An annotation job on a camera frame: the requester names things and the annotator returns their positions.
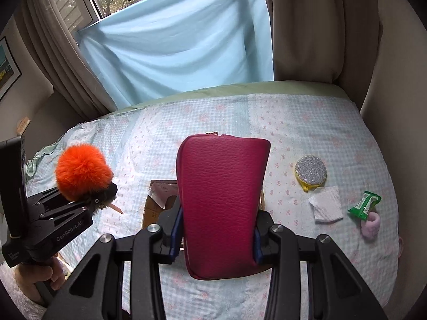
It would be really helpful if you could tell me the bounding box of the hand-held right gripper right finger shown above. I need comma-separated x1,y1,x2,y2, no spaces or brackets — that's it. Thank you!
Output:
252,211,389,320

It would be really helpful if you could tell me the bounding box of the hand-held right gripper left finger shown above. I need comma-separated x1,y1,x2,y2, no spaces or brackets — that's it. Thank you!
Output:
43,201,185,320

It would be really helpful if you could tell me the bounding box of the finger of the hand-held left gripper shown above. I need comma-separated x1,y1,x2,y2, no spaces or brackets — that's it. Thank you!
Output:
27,183,118,230

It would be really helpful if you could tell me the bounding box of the cardboard box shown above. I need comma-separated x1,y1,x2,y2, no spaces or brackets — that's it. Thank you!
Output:
142,180,266,252

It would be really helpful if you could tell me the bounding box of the orange fur pompom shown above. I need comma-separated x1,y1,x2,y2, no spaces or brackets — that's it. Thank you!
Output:
54,143,114,201

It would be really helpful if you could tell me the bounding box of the magenta leather pouch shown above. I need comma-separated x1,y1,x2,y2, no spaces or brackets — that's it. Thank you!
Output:
177,133,271,281

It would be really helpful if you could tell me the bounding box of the person's left hand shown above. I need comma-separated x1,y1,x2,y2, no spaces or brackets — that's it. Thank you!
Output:
15,253,67,305

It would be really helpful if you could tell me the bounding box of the white folded cloth pad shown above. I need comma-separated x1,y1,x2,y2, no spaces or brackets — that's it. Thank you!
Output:
308,186,344,224

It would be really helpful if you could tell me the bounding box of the silver glitter round puff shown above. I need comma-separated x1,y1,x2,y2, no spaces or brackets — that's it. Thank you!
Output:
294,155,328,192

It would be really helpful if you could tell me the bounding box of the green snack packet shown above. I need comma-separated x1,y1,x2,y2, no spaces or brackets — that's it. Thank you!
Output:
347,190,382,221

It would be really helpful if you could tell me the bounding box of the pink fluffy scrunchie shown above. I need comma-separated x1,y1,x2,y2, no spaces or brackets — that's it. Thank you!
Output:
359,211,382,242

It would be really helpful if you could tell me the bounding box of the beige curtain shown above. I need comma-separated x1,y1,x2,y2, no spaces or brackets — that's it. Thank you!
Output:
257,0,384,104
15,0,119,122

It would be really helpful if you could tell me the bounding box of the green bed sheet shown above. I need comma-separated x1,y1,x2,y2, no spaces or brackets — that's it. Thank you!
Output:
115,80,354,112

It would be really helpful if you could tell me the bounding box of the light blue curtain sheet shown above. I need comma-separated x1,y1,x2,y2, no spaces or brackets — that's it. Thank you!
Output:
77,0,275,110

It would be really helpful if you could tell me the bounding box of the framed wall picture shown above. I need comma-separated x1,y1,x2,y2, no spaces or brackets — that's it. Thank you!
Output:
0,36,23,102

